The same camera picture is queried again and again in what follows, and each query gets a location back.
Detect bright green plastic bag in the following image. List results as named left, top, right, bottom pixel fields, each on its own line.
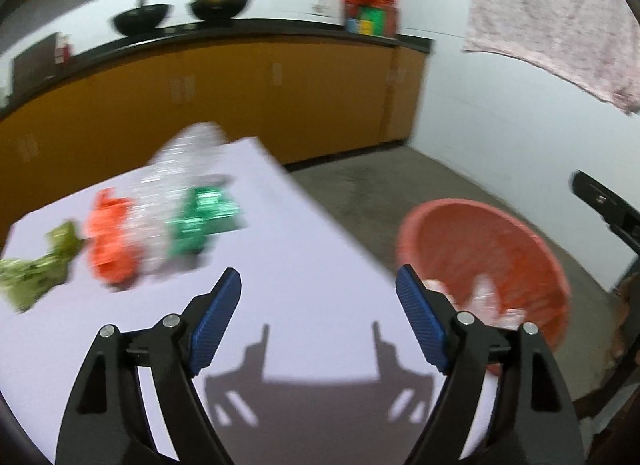
left=167, top=185, right=246, bottom=256

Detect dark kitchen countertop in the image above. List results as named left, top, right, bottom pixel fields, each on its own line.
left=0, top=18, right=433, bottom=118

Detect orange plastic bag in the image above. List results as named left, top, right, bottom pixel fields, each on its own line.
left=82, top=188, right=141, bottom=286

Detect olive green plastic bag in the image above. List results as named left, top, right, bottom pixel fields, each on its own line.
left=0, top=220, right=86, bottom=313

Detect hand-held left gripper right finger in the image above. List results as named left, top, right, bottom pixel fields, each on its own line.
left=395, top=265, right=586, bottom=465

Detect orange plastic basket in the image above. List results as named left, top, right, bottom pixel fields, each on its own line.
left=397, top=198, right=572, bottom=376

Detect pink floral cloth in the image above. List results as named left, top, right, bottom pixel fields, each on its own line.
left=461, top=0, right=640, bottom=113

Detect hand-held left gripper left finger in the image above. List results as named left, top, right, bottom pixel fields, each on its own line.
left=56, top=267, right=243, bottom=465

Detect wooden lower cabinets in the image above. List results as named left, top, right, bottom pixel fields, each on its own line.
left=0, top=38, right=428, bottom=241

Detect colourful packets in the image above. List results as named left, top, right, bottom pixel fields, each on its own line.
left=345, top=2, right=398, bottom=37

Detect dark cutting board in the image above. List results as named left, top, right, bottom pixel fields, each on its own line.
left=11, top=32, right=61, bottom=96

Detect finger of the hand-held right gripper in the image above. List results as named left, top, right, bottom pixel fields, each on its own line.
left=571, top=170, right=640, bottom=246

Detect pale lavender tablecloth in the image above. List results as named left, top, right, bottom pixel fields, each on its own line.
left=0, top=138, right=501, bottom=465

